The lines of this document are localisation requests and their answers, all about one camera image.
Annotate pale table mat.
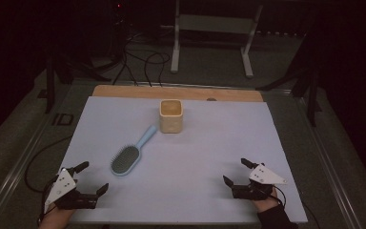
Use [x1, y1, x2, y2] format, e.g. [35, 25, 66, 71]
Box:
[38, 95, 309, 225]

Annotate person's right hand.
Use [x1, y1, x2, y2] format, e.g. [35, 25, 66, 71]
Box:
[252, 188, 281, 214]

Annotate beige square cup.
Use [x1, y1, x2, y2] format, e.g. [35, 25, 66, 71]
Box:
[158, 98, 184, 135]

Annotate black square floor frame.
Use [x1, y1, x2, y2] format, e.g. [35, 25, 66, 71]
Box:
[53, 112, 75, 126]

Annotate white metal stand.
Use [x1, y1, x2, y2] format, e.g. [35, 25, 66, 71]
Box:
[170, 0, 264, 79]

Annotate black straight floor cable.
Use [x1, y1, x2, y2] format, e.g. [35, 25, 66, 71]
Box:
[112, 34, 140, 87]

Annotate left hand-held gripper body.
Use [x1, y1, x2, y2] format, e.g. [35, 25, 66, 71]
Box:
[43, 167, 99, 215]

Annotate person's left hand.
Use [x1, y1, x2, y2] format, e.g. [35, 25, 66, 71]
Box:
[37, 204, 76, 229]

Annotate black stand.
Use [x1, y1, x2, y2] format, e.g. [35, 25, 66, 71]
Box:
[255, 31, 324, 128]
[43, 52, 112, 115]

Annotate hand-held gripper black cable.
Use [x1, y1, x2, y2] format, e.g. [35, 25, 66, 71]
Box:
[24, 135, 74, 223]
[268, 183, 320, 229]

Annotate black looped floor cable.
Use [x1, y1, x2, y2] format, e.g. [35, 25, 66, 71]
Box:
[144, 52, 172, 88]

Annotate light blue hairbrush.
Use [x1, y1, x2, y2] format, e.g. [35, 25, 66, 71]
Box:
[110, 124, 158, 177]

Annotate left hand-held gripper black cable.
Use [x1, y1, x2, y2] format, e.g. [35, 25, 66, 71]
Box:
[24, 135, 74, 223]

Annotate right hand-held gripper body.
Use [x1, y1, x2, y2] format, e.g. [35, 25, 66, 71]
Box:
[231, 163, 289, 201]

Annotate right hand-held gripper black cable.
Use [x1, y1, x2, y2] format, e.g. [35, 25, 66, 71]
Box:
[268, 183, 320, 229]

